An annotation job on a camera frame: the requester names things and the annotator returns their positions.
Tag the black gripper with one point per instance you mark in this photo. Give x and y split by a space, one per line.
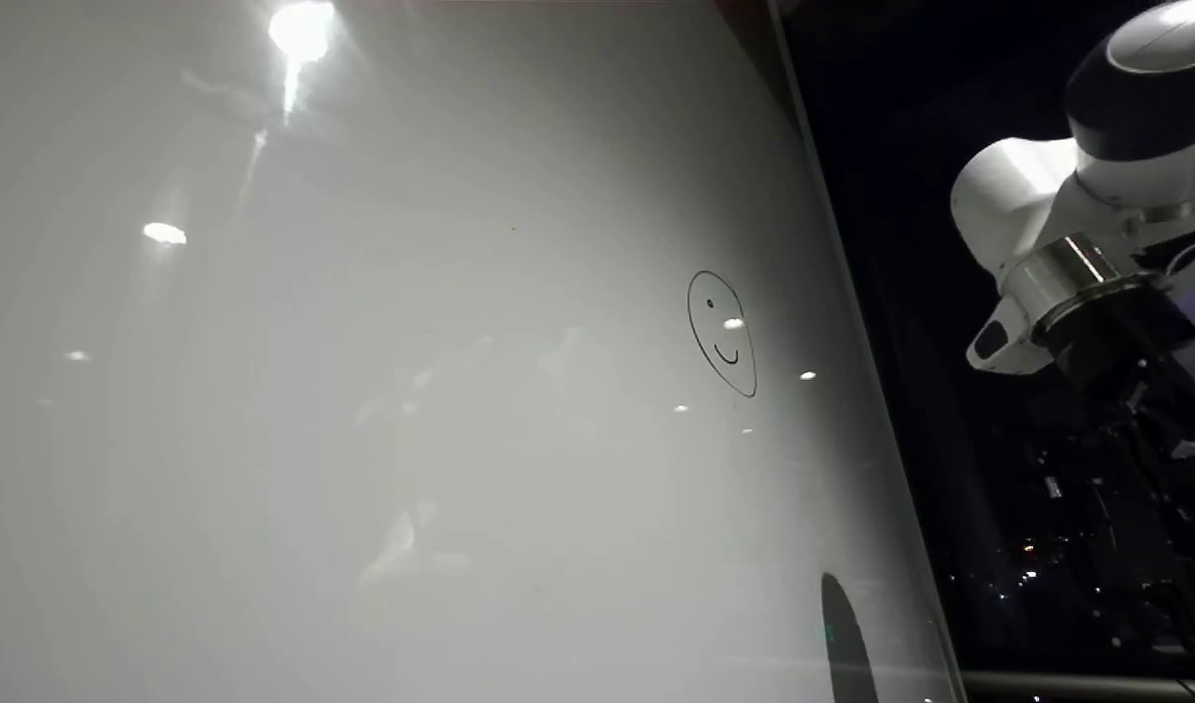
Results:
1129 339

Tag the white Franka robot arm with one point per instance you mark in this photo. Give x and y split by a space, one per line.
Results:
1012 197

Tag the black smiley face drawing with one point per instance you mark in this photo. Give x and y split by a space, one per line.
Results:
725 353

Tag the large white whiteboard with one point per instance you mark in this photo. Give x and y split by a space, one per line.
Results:
365 392

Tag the grey metal rail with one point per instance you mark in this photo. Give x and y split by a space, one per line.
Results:
1080 685

